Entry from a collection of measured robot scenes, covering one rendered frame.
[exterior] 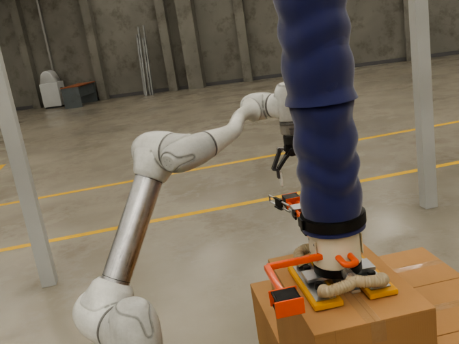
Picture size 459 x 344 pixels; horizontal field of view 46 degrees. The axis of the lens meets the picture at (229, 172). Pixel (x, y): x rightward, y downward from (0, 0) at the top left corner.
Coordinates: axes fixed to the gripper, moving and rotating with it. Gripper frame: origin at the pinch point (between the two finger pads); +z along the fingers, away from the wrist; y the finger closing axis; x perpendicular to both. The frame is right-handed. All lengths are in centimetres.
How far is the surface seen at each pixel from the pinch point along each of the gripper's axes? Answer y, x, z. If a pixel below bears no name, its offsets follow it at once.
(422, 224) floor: 153, 200, 123
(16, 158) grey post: -170, 222, 11
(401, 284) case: 20, -53, 27
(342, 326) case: -8, -70, 27
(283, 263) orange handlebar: -19, -48, 13
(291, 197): 0.0, 14.4, 12.1
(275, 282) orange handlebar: -25, -62, 12
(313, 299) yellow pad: -12, -55, 24
